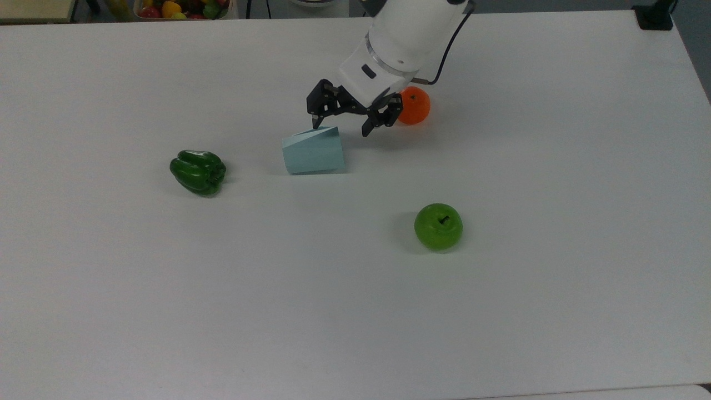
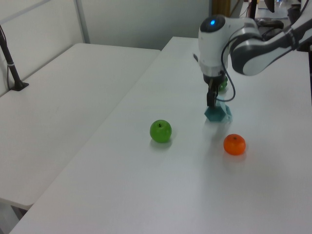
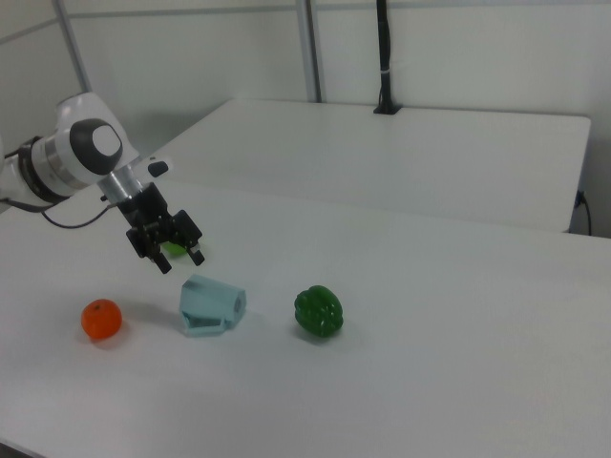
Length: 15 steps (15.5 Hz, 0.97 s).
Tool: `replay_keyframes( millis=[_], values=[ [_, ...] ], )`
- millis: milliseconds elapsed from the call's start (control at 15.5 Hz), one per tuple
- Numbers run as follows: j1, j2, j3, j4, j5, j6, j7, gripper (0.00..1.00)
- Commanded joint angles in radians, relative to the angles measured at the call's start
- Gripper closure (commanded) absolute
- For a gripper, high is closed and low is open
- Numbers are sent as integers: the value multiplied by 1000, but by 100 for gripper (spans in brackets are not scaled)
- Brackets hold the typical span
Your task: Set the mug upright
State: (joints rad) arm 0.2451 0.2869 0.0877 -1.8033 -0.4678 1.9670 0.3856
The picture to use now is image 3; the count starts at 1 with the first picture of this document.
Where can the light blue mug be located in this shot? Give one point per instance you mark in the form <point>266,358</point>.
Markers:
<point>213,306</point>

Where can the small green toy fruit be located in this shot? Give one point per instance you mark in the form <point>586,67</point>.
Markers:
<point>174,249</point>

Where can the white rear table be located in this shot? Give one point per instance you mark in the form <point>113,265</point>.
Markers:
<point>382,157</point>

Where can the black camera pole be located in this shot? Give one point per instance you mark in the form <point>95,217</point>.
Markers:
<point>385,57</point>

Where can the orange toy fruit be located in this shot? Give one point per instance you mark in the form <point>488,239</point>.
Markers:
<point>101,318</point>

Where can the green toy bell pepper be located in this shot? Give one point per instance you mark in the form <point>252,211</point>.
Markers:
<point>319,311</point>

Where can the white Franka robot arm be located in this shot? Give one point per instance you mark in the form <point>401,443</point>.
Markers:
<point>90,143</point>

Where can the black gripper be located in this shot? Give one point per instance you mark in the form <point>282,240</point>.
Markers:
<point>148,214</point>

